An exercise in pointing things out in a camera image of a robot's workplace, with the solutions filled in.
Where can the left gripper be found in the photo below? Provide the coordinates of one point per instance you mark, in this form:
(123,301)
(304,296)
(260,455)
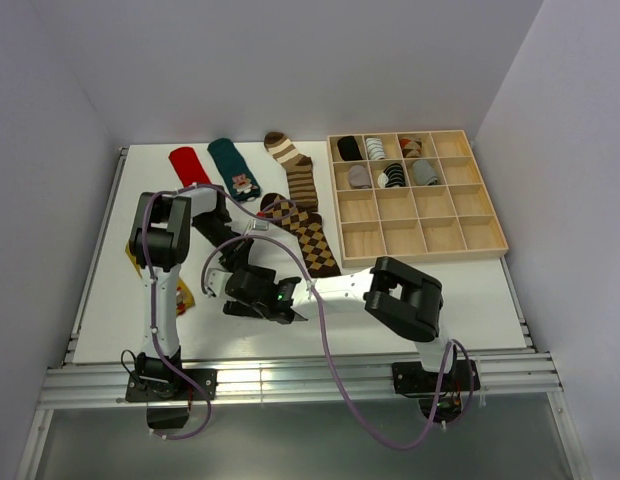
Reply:
(242,247)

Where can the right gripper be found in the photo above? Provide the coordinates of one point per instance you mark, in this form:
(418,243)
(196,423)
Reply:
(235,307)

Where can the dark brown argyle sock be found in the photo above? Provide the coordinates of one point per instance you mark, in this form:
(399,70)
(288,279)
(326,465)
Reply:
(307,228)

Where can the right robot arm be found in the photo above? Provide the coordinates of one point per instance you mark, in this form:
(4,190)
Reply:
(405,300)

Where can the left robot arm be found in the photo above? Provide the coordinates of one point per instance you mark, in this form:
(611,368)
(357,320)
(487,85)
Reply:
(160,243)

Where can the green bear sock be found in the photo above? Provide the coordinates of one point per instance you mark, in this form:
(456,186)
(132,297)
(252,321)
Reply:
(237,176)

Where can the yellow bear sock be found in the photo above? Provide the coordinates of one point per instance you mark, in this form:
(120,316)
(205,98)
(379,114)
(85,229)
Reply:
(184,297)

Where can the brown striped sock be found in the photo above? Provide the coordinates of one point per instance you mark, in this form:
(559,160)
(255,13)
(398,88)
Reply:
(298,168)

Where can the red sock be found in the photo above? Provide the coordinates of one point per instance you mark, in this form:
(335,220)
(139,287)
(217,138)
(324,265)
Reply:
(188,167)

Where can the rolled beige sock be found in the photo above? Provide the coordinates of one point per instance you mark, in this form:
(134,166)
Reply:
(358,177)

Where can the rolled white striped sock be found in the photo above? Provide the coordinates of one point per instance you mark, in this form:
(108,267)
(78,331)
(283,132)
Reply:
(375,148)

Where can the rolled black white sock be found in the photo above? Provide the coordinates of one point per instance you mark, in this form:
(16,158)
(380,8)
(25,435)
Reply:
(392,176)

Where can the wooden compartment tray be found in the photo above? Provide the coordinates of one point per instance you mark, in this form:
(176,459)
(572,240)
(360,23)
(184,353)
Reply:
(452,221)

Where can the rolled grey sock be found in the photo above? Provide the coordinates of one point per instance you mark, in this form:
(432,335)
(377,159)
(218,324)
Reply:
(424,173)

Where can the rolled orange argyle sock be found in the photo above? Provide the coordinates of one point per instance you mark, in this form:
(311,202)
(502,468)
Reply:
(410,147)

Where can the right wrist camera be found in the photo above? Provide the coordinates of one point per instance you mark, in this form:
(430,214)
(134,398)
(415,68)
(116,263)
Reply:
(214,283)

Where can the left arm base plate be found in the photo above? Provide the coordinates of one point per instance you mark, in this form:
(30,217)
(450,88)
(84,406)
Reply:
(145,390)

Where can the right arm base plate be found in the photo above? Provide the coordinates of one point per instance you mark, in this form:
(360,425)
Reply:
(410,379)

